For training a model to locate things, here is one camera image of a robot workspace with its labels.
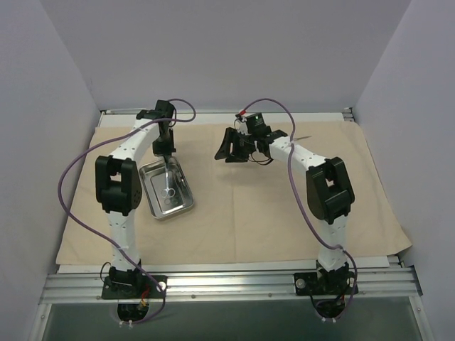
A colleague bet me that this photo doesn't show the steel tweezers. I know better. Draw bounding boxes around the steel tweezers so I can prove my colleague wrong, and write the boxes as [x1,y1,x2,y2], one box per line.
[292,135,313,143]

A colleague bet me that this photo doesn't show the steel instrument tray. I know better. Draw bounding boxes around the steel instrument tray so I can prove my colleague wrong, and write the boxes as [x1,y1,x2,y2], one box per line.
[139,157,195,220]

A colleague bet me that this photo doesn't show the beige cloth kit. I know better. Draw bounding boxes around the beige cloth kit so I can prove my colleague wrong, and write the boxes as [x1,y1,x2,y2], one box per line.
[55,119,413,266]

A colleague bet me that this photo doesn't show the steel surgical scissors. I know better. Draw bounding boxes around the steel surgical scissors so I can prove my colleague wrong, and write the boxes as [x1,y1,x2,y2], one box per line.
[161,156,176,199]

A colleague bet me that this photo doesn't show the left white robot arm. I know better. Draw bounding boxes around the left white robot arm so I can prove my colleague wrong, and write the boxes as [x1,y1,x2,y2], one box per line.
[95,100,176,298]

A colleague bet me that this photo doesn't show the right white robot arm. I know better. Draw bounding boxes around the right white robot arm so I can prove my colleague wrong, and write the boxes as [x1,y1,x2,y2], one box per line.
[214,113,355,293]

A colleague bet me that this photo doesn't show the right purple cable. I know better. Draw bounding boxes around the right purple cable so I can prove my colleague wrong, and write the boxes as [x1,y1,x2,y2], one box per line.
[237,98,358,320]

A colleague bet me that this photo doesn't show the purple cable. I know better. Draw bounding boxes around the purple cable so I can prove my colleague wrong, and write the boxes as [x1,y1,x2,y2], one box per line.
[237,98,358,320]
[56,98,198,326]

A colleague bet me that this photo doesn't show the steel forceps with ring handles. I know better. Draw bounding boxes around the steel forceps with ring handles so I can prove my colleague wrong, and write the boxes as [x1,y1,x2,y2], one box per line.
[163,178,186,210]

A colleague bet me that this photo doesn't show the back aluminium rail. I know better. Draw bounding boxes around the back aluminium rail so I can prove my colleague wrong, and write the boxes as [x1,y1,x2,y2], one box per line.
[100,107,353,115]

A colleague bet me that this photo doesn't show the aluminium rail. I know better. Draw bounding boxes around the aluminium rail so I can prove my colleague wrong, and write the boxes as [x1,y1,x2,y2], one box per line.
[39,267,422,304]
[100,107,353,115]

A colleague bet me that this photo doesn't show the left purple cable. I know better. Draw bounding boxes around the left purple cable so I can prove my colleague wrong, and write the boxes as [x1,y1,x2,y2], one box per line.
[56,98,198,326]

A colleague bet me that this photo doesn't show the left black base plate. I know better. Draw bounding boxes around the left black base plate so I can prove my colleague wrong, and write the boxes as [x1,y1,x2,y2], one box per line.
[101,274,164,300]

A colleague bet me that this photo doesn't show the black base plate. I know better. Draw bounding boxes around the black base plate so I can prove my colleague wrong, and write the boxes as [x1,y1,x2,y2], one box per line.
[101,274,164,300]
[293,271,359,296]

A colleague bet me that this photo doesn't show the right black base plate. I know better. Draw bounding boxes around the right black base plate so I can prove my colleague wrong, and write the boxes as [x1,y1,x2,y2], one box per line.
[293,271,359,296]

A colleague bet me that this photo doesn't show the front aluminium rail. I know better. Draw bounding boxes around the front aluminium rail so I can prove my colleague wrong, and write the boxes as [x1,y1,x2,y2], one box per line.
[39,267,422,304]

